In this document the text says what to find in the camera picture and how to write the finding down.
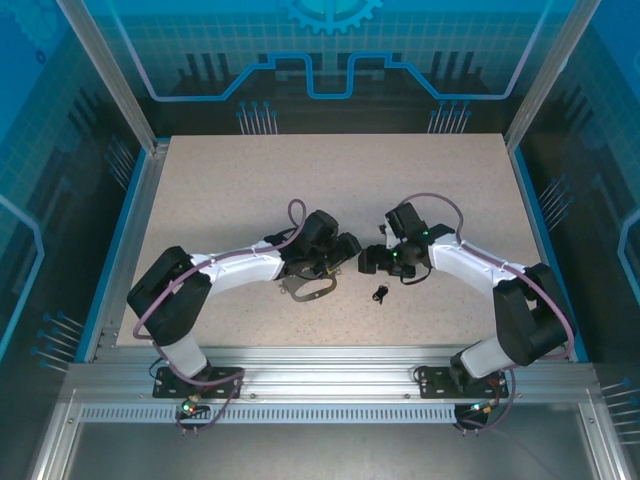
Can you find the aluminium mounting rail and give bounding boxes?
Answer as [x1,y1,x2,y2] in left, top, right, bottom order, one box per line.
[64,344,599,406]

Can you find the right gripper thin black cable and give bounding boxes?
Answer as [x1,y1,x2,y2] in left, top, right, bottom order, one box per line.
[399,262,434,287]

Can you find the aluminium frame post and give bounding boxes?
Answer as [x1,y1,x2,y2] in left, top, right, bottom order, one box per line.
[54,0,169,156]
[504,0,604,151]

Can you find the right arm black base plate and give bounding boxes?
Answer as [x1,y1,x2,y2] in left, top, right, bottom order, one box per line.
[414,364,510,400]

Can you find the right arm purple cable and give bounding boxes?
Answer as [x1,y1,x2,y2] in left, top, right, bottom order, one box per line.
[399,193,576,436]

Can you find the grey metal panel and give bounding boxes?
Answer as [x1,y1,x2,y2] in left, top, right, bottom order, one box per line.
[62,419,599,480]

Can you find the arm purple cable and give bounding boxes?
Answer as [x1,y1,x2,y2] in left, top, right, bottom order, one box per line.
[399,193,576,436]
[132,198,307,436]

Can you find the metal keyring chain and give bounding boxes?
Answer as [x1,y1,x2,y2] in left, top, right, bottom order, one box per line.
[279,273,340,305]

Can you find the aluminium side rail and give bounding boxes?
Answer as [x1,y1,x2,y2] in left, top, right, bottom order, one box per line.
[82,142,169,364]

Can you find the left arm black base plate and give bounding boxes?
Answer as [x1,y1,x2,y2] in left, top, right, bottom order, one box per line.
[152,366,246,400]

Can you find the slotted grey cable duct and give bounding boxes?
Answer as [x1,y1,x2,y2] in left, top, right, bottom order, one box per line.
[77,404,466,424]

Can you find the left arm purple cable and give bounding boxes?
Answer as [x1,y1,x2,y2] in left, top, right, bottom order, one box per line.
[132,198,307,436]

